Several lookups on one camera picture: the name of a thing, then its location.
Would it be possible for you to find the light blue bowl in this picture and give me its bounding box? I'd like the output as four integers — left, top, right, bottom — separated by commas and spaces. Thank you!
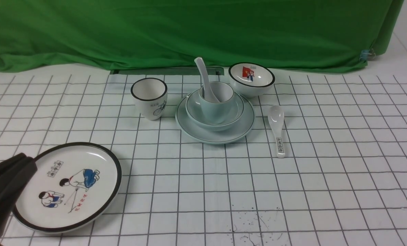
186, 90, 244, 132

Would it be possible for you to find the white spoon with printed handle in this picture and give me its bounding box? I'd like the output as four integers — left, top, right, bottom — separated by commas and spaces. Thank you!
268, 105, 286, 158

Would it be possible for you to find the light blue plate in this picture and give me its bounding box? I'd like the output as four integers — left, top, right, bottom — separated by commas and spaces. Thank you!
175, 94, 255, 145

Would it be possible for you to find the white black-rimmed cartoon plate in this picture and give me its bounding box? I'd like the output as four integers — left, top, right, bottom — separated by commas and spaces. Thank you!
13, 142, 122, 234

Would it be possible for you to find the white bowl with flag picture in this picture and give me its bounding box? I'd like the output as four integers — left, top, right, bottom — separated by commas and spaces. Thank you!
228, 63, 275, 98

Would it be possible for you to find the light blue cup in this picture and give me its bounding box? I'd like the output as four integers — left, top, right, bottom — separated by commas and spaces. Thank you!
198, 81, 234, 124

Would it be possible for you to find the green backdrop cloth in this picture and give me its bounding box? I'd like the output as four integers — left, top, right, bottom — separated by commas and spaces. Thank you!
0, 0, 404, 73

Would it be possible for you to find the white cup with bicycle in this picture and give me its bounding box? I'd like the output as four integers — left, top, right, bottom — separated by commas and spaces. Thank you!
131, 78, 168, 120

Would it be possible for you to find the blue binder clip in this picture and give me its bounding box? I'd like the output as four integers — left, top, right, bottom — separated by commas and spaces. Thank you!
358, 49, 376, 61

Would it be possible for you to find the plain white ceramic spoon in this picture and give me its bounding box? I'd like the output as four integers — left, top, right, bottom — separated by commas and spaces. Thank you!
194, 57, 220, 103

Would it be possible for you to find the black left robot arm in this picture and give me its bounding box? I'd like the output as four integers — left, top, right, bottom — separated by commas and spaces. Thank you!
0, 153, 37, 238

